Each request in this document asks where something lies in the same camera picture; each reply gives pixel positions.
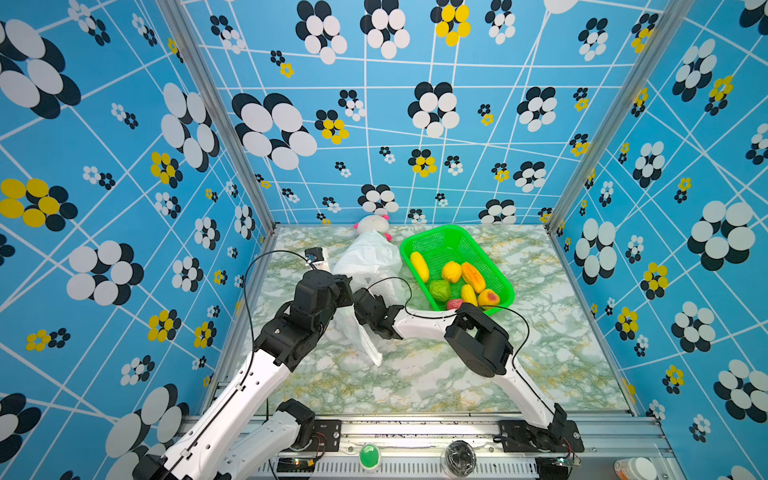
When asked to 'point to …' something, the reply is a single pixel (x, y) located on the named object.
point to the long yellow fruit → (468, 295)
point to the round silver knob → (460, 458)
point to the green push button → (369, 456)
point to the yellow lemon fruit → (420, 265)
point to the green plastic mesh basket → (451, 243)
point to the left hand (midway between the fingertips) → (345, 274)
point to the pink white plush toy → (376, 222)
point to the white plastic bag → (373, 262)
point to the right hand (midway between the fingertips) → (362, 301)
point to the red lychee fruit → (455, 304)
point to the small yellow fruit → (452, 271)
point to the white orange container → (635, 468)
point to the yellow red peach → (488, 297)
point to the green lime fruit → (440, 290)
